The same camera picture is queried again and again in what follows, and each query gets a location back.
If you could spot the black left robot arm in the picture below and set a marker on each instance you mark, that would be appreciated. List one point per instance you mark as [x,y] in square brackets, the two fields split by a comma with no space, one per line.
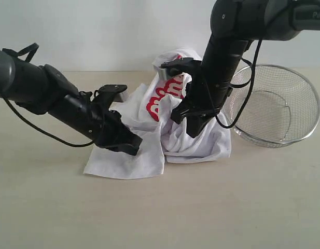
[45,90]

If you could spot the white t-shirt red print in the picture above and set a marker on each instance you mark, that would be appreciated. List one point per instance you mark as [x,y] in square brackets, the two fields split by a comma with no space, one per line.
[147,113]

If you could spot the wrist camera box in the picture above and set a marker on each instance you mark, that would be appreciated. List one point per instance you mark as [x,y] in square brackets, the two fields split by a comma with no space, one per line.
[112,93]
[168,70]

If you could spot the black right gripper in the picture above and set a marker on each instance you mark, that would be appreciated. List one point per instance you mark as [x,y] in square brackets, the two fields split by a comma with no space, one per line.
[197,106]

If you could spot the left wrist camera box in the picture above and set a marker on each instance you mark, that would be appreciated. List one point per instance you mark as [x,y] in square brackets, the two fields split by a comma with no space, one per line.
[112,93]

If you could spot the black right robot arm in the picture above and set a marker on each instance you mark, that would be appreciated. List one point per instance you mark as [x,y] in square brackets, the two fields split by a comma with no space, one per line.
[235,25]

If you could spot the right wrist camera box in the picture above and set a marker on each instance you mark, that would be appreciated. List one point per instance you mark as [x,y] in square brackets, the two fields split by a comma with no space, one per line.
[168,70]

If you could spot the metal wire mesh basket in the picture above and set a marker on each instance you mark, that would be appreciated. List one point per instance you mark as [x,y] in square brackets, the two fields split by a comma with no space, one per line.
[283,108]

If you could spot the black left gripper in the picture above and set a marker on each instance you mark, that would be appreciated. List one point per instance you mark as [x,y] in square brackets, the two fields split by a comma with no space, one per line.
[107,131]

